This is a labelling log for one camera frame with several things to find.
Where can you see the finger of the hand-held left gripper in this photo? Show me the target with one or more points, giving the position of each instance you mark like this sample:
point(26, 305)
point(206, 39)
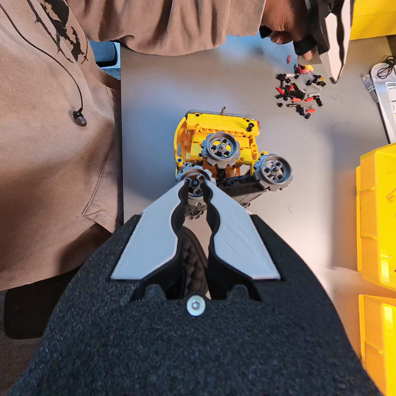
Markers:
point(329, 46)
point(348, 31)

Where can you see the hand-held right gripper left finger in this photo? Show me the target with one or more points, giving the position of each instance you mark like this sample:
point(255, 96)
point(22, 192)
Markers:
point(151, 244)

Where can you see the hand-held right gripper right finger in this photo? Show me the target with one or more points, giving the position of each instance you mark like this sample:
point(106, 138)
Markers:
point(241, 244)

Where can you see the yellow plastic bin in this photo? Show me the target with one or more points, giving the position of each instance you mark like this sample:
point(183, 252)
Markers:
point(374, 18)

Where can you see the yellow toy robot vehicle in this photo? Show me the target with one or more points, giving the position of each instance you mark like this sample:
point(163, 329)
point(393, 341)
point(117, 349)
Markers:
point(222, 130)

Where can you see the person's left forearm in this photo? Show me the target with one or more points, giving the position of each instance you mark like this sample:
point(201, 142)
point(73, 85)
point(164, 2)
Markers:
point(170, 24)

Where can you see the grey desk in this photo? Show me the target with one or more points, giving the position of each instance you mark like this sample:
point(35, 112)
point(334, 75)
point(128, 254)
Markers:
point(154, 108)

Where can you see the person's left hand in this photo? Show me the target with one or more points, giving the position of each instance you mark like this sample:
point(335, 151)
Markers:
point(284, 18)

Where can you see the pile of small toy pins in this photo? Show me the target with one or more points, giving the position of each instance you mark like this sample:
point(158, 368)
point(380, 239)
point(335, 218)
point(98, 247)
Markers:
point(297, 92)

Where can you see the white book stand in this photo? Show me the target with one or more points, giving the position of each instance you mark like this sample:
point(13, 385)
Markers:
point(386, 102)

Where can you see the beige printed hoodie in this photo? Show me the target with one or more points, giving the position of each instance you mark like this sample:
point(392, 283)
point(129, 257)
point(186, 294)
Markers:
point(46, 154)

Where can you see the yellow divided parts bin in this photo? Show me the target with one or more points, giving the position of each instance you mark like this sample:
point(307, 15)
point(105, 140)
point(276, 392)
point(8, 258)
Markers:
point(377, 216)

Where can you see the grey chair seat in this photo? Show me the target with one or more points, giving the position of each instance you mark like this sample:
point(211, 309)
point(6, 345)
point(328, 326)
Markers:
point(105, 58)

